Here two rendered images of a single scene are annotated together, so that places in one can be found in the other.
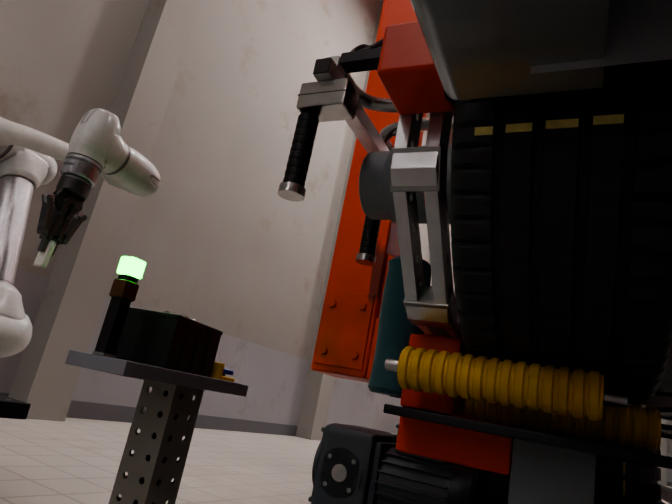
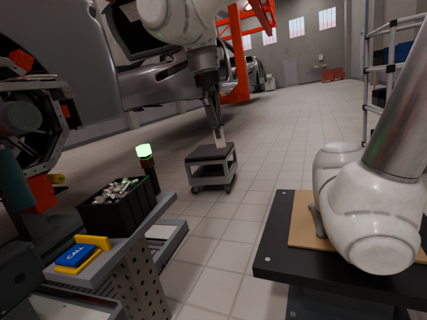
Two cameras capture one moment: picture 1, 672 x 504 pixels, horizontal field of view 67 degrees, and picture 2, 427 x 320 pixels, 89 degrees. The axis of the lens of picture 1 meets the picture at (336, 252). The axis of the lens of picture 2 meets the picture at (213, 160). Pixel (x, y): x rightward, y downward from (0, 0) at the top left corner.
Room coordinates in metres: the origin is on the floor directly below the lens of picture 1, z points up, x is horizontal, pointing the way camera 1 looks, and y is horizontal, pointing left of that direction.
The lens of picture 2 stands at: (1.92, 0.60, 0.81)
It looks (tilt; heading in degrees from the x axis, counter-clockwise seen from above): 17 degrees down; 175
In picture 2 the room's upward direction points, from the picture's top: 11 degrees counter-clockwise
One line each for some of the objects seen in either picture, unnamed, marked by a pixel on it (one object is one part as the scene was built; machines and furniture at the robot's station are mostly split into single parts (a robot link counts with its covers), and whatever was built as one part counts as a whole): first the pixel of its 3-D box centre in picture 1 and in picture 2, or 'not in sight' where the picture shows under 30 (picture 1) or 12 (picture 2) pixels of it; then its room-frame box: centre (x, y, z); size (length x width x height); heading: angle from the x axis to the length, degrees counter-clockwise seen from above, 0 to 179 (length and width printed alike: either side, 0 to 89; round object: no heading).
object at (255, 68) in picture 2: not in sight; (243, 73); (-9.33, 3.94, 1.38); 4.95 x 1.86 x 1.39; 153
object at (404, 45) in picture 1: (419, 69); (65, 111); (0.53, -0.06, 0.85); 0.09 x 0.08 x 0.07; 153
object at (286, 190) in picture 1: (300, 153); (74, 113); (0.77, 0.09, 0.83); 0.04 x 0.04 x 0.16
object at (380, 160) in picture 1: (424, 185); (11, 119); (0.85, -0.13, 0.85); 0.21 x 0.14 x 0.14; 63
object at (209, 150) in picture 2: not in sight; (213, 167); (0.12, 0.76, 0.17); 0.43 x 0.36 x 0.34; 156
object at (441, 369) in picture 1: (494, 380); (45, 179); (0.66, -0.23, 0.51); 0.29 x 0.06 x 0.06; 63
